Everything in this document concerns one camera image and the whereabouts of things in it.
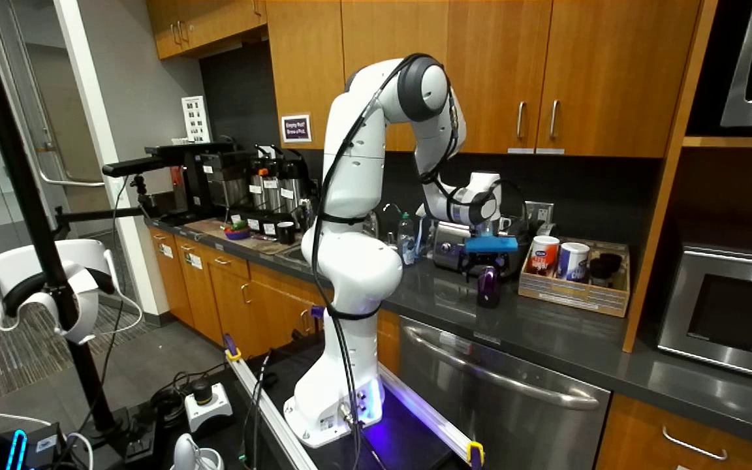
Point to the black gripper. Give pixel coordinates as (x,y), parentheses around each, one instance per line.
(493,260)

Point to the purple tumbler cup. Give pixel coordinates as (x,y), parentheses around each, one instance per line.
(488,290)

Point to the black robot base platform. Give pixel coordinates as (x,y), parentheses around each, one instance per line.
(393,440)

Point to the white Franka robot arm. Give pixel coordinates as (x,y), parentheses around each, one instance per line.
(351,173)

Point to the red and white cup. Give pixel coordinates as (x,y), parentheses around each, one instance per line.
(544,254)

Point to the white and blue cup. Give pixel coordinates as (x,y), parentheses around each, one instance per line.
(571,262)

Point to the wooden cup tray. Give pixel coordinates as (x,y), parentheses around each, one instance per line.
(575,295)

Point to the small black cup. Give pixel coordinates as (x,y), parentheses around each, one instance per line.
(284,233)

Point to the stainless steel toaster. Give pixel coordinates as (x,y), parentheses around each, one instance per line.
(443,254)

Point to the blue white dish brush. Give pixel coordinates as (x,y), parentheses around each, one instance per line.
(423,228)

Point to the clear dish soap bottle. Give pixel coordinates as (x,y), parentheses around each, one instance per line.
(406,243)

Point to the black mug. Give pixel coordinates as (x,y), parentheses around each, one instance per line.
(603,267)

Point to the stainless steel dishwasher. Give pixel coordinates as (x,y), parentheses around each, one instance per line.
(497,408)

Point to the wooden appliance shelf column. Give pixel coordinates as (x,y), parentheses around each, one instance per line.
(663,209)

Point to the wooden upper cabinet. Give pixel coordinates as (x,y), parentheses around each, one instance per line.
(601,68)

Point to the stainless microwave with dark door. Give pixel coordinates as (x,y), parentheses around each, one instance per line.
(732,314)

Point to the purple cabinet sign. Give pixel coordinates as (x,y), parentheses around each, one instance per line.
(296,130)

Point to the wooden lower cabinet with drawer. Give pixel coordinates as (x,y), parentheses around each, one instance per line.
(690,440)

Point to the small purple bowl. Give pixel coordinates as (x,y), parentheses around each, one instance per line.
(235,233)

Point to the wooden lower cabinet row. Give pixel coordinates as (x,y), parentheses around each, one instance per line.
(228,301)

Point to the black coffee machine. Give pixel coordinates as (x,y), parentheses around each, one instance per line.
(220,186)

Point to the white box with black knob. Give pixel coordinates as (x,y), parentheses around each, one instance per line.
(206,408)

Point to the white controller holder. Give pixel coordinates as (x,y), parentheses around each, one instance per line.
(189,455)

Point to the small wooden corner cabinet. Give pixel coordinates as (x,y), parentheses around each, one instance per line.
(206,27)

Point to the white VR headset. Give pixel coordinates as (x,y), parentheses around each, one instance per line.
(83,295)

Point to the black device with blue light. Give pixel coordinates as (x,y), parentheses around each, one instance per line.
(36,448)

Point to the silver wall outlet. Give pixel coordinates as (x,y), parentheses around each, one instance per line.
(539,212)

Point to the aluminium rail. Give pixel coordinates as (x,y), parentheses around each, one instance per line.
(261,408)
(429,413)

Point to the white wall plate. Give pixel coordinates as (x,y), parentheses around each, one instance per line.
(193,118)

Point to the black stereo camera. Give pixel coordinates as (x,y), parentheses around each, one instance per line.
(168,158)

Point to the black camera stand pole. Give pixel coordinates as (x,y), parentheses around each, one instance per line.
(36,226)

